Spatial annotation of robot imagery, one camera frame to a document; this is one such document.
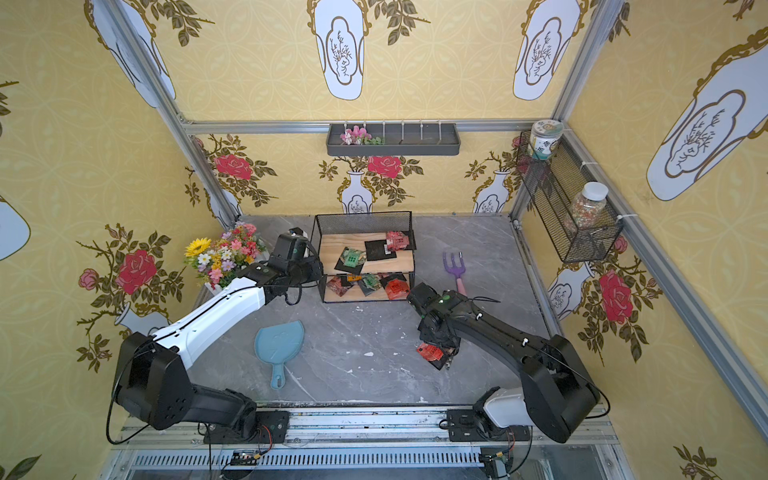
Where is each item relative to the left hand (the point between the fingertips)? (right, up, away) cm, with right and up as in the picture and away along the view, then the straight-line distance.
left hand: (311, 264), depth 87 cm
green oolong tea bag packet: (+12, +2, +1) cm, 12 cm away
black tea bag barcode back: (+20, +4, +2) cm, 20 cm away
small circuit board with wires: (-13, -47, -14) cm, 50 cm away
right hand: (+37, -21, -2) cm, 42 cm away
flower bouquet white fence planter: (-28, 0, 0) cm, 28 cm away
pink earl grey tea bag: (+25, +7, +6) cm, 27 cm away
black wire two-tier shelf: (+1, +10, +29) cm, 31 cm away
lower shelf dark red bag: (+5, -8, +11) cm, 14 cm away
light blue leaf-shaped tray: (-10, -24, +2) cm, 26 cm away
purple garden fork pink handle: (+46, -4, +18) cm, 50 cm away
